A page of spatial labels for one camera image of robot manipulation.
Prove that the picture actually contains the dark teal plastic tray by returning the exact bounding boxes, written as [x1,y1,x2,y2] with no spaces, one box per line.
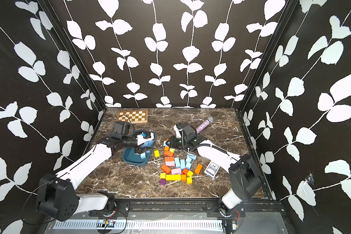
[122,130,156,166]

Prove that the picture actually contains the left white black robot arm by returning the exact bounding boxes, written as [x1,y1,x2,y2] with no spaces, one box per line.
[36,121,156,221]

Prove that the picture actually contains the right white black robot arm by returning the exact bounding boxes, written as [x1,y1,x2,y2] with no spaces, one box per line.
[166,123,263,215]

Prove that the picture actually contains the purple glitter microphone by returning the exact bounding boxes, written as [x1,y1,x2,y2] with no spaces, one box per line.
[196,117,214,134]

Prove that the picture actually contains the wooden chess board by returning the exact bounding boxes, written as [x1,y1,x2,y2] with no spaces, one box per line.
[117,109,148,124]

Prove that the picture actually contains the orange block right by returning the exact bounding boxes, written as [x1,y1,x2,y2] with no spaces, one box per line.
[194,164,202,175]

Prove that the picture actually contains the small yellow block left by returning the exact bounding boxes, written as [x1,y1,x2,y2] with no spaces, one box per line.
[154,150,160,158]

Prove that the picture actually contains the blue playing card deck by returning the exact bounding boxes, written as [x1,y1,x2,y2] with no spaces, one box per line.
[204,161,220,179]

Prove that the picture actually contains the orange red block lower left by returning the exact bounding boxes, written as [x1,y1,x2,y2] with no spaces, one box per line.
[161,164,171,175]

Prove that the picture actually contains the long yellow block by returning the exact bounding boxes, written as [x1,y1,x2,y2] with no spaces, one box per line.
[165,175,182,181]

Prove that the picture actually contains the purple cube block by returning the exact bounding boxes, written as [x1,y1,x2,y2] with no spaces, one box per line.
[160,179,166,186]

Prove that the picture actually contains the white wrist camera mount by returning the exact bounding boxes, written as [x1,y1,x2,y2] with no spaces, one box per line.
[136,132,155,147]

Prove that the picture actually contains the black front rail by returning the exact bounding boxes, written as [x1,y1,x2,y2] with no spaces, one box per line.
[55,198,284,218]

